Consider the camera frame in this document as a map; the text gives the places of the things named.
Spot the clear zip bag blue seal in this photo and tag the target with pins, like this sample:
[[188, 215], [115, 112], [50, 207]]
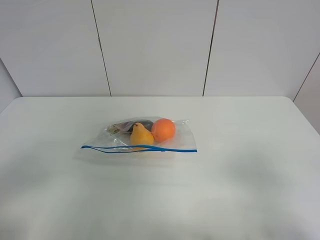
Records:
[[108, 147]]

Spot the orange fruit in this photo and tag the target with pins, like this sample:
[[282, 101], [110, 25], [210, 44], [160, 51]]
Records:
[[163, 129]]

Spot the yellow pear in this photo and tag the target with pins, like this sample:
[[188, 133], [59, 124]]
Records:
[[141, 136]]

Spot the dark purple eggplant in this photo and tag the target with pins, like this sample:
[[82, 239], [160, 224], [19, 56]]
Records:
[[127, 127]]

